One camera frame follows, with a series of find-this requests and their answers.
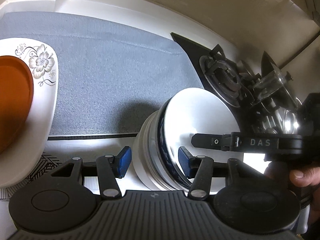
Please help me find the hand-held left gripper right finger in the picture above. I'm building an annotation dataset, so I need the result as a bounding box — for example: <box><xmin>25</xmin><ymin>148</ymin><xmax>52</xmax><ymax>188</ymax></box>
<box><xmin>178</xmin><ymin>147</ymin><xmax>250</xmax><ymax>201</ymax></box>

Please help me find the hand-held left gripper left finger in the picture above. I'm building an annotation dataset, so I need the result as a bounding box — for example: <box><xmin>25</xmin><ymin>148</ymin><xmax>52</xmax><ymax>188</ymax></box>
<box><xmin>51</xmin><ymin>146</ymin><xmax>132</xmax><ymax>198</ymax></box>

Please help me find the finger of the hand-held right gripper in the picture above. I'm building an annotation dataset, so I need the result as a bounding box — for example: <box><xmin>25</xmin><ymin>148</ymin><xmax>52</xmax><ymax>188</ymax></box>
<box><xmin>191</xmin><ymin>132</ymin><xmax>234</xmax><ymax>152</ymax></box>

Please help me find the cream round bowl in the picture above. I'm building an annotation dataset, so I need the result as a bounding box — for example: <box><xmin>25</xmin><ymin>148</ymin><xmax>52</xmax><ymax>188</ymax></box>
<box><xmin>132</xmin><ymin>110</ymin><xmax>190</xmax><ymax>191</ymax></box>

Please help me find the white bowl with blue pattern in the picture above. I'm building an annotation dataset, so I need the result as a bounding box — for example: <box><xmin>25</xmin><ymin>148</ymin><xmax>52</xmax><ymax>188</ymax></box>
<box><xmin>157</xmin><ymin>88</ymin><xmax>239</xmax><ymax>188</ymax></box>

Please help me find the white floral plate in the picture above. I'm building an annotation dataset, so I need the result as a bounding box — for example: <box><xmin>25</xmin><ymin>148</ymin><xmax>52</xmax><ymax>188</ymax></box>
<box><xmin>0</xmin><ymin>37</ymin><xmax>59</xmax><ymax>188</ymax></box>

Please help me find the brown bowl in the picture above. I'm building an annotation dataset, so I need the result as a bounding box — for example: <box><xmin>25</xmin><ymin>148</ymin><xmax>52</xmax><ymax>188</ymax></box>
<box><xmin>0</xmin><ymin>55</ymin><xmax>34</xmax><ymax>154</ymax></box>

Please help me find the person's right hand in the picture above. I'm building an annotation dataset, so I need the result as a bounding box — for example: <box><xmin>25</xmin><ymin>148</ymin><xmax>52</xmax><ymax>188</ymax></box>
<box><xmin>264</xmin><ymin>160</ymin><xmax>314</xmax><ymax>188</ymax></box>

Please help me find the metal pot with glass lid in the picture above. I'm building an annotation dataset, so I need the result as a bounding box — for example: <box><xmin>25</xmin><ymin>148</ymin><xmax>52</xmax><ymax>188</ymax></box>
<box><xmin>250</xmin><ymin>51</ymin><xmax>306</xmax><ymax>136</ymax></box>

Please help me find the stove burner with pan support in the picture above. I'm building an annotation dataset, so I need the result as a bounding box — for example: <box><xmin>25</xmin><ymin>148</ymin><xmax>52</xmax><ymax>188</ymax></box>
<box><xmin>199</xmin><ymin>44</ymin><xmax>256</xmax><ymax>108</ymax></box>

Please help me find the white mat with black lines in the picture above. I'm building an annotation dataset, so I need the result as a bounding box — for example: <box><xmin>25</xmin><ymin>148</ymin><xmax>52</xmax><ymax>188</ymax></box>
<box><xmin>0</xmin><ymin>151</ymin><xmax>100</xmax><ymax>203</ymax></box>

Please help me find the grey mat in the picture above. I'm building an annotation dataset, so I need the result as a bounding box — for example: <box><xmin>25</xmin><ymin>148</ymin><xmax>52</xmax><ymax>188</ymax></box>
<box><xmin>0</xmin><ymin>11</ymin><xmax>204</xmax><ymax>141</ymax></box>

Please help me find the black gas stove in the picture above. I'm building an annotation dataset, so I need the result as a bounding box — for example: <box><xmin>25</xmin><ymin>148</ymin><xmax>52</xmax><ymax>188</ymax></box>
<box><xmin>171</xmin><ymin>32</ymin><xmax>320</xmax><ymax>136</ymax></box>

